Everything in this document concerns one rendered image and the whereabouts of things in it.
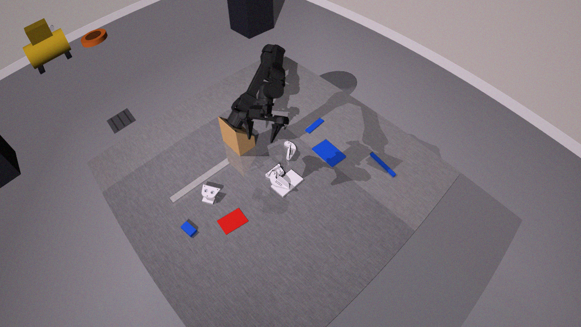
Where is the red flat rectangular plate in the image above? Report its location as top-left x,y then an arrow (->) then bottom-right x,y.
217,208 -> 248,235

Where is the blue rectangular block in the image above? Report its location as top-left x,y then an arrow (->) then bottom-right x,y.
181,221 -> 197,237

